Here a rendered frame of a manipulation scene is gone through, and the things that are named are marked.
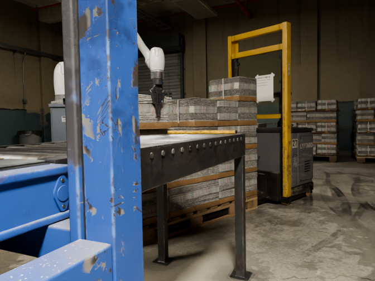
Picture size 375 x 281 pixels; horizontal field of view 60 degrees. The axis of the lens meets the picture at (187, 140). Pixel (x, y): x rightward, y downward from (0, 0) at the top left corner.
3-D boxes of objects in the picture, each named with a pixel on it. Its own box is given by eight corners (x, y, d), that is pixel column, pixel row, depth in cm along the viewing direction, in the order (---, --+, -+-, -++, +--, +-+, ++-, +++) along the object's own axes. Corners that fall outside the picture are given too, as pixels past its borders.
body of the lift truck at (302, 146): (238, 194, 393) (238, 127, 389) (264, 187, 430) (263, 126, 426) (291, 203, 343) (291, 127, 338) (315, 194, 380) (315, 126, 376)
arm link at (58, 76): (51, 94, 203) (49, 58, 202) (59, 97, 221) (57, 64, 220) (77, 94, 204) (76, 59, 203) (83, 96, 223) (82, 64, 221)
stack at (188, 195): (109, 235, 255) (106, 129, 250) (210, 207, 335) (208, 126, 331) (138, 248, 227) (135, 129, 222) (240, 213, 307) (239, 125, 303)
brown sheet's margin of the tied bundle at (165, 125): (124, 127, 227) (124, 121, 226) (157, 126, 245) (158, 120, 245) (136, 129, 215) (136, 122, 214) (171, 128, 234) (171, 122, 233)
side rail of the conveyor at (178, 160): (236, 154, 184) (236, 133, 184) (246, 155, 182) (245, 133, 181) (38, 220, 63) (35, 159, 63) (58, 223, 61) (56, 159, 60)
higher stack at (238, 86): (210, 207, 335) (207, 80, 328) (228, 201, 355) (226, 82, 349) (240, 214, 307) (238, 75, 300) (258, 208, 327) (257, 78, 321)
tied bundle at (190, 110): (163, 127, 290) (163, 101, 288) (187, 126, 310) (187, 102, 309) (193, 127, 262) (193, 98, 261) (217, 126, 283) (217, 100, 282)
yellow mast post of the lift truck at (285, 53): (279, 195, 337) (278, 23, 328) (283, 194, 343) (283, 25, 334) (287, 197, 330) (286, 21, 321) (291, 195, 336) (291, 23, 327)
